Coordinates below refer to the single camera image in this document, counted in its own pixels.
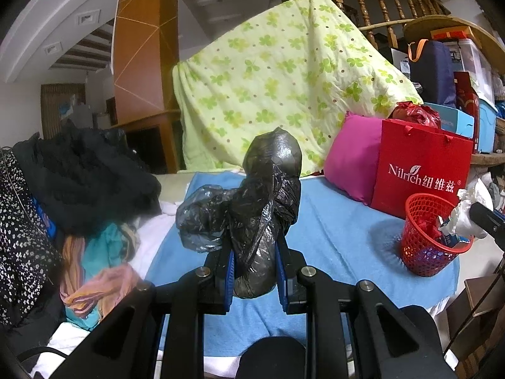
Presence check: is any striped colourful scarf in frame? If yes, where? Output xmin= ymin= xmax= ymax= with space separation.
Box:
xmin=60 ymin=223 xmax=141 ymax=331

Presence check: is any orange wooden column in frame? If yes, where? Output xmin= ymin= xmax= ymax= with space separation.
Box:
xmin=112 ymin=0 xmax=181 ymax=174

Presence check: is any red paper shopping bag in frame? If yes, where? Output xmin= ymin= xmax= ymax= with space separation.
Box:
xmin=371 ymin=119 xmax=473 ymax=218

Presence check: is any black white dotted garment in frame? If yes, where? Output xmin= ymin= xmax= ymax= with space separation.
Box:
xmin=1 ymin=148 xmax=61 ymax=329

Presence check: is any red mesh waste basket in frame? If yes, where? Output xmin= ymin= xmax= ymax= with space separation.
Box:
xmin=400 ymin=193 xmax=473 ymax=277

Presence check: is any light blue storage box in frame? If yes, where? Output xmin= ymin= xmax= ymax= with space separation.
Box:
xmin=425 ymin=103 xmax=474 ymax=139

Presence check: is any navy bag orange handle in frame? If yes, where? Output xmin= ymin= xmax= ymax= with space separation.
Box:
xmin=407 ymin=39 xmax=456 ymax=108

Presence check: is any green clover pattern quilt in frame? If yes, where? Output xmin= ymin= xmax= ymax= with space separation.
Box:
xmin=172 ymin=0 xmax=421 ymax=175

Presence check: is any black clothing pile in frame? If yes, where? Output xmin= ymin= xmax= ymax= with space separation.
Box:
xmin=12 ymin=122 xmax=161 ymax=237

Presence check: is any wooden stair railing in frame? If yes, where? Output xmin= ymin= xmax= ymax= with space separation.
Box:
xmin=271 ymin=0 xmax=451 ymax=51

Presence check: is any red plastic bag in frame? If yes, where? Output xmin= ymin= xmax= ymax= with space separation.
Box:
xmin=389 ymin=101 xmax=441 ymax=128

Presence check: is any teal garment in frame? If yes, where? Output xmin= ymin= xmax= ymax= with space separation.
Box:
xmin=60 ymin=223 xmax=125 ymax=331

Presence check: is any magenta pillow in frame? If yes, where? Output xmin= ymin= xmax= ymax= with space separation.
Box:
xmin=324 ymin=112 xmax=382 ymax=205

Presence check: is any black plastic bag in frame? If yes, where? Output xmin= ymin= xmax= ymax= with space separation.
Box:
xmin=175 ymin=128 xmax=302 ymax=298

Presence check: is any blue toothpaste box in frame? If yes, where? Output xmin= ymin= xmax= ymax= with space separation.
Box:
xmin=439 ymin=218 xmax=470 ymax=248

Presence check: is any white tissue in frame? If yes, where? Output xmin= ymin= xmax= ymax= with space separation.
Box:
xmin=439 ymin=181 xmax=493 ymax=240

